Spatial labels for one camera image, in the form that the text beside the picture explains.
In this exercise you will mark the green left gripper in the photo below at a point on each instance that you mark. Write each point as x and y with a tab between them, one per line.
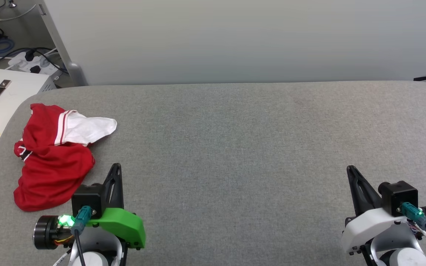
124	221

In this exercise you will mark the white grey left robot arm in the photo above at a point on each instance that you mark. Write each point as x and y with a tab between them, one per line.
46	232

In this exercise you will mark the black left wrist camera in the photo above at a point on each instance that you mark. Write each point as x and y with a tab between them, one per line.
85	195

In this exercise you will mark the white power strip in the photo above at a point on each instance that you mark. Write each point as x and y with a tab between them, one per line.
43	62

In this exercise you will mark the grey partition post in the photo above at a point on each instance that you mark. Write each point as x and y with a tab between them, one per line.
73	68

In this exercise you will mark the black power plug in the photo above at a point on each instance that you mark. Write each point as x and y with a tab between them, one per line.
29	56
35	69

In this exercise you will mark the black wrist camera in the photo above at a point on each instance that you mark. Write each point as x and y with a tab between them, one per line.
85	195
401	194

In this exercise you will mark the white equipment box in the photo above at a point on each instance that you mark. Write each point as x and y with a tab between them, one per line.
9	96

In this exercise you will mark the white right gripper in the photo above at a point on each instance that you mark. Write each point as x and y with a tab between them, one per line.
368	225

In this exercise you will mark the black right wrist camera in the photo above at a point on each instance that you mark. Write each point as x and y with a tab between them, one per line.
401	194

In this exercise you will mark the red and white jersey shirt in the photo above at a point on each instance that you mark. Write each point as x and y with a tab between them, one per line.
54	166

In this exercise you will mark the white partition panel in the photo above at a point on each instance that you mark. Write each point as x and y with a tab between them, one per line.
235	40

